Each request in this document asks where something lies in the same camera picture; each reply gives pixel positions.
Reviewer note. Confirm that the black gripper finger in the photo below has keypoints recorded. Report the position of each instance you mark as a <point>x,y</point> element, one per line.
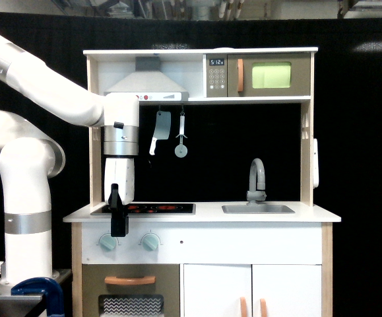
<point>119,218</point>

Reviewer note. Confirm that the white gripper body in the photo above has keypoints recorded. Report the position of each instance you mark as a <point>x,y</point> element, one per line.
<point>120,171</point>

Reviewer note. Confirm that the microwave door with orange handle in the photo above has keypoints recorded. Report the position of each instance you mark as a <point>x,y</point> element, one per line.
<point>269,74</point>

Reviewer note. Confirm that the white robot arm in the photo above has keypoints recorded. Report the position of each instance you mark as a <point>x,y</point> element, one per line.
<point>29,157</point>

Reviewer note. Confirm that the left white cabinet door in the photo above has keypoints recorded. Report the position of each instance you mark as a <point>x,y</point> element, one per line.
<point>216,290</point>

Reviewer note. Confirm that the white cabinet door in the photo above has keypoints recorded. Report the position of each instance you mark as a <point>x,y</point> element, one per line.
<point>216,290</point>
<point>286,290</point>

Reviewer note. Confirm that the right white cabinet door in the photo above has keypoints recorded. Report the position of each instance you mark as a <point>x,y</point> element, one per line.
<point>286,290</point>

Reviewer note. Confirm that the left mint stove knob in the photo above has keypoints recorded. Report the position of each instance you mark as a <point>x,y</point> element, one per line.
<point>107,242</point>

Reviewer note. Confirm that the mint stove knob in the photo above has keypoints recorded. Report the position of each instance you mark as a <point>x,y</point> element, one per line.
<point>107,242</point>
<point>150,242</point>

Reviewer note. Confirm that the black toy stovetop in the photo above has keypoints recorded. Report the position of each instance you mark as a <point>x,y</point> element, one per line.
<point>159,209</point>

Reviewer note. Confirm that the right mint stove knob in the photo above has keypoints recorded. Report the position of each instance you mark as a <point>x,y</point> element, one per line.
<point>150,242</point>

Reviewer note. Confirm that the toy cleaver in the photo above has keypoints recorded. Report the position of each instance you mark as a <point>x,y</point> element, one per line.
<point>161,130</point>

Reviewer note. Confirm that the toy pizza cutter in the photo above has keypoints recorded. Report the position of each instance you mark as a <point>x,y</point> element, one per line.
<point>181,149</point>

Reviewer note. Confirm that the grey range hood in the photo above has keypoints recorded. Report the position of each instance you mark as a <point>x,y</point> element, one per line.
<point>148,83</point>

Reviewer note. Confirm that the blue clamp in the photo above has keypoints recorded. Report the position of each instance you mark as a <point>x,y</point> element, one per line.
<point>48,288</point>

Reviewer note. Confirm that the white wooden toy kitchen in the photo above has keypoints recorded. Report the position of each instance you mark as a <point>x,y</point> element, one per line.
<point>224,135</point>

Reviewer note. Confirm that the grey toy sink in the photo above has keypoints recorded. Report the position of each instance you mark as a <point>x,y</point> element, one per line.
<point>257,209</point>

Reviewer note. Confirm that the grey toy faucet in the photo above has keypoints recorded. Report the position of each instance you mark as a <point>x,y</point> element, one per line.
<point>256,192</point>

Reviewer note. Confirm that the white side-mounted holder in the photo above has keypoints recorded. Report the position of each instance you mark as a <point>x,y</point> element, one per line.
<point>315,164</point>

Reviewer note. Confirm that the oven door with orange handle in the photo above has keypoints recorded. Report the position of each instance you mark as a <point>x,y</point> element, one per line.
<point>130,290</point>

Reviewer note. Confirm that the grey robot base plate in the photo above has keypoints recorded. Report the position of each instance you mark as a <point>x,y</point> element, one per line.
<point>38,303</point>

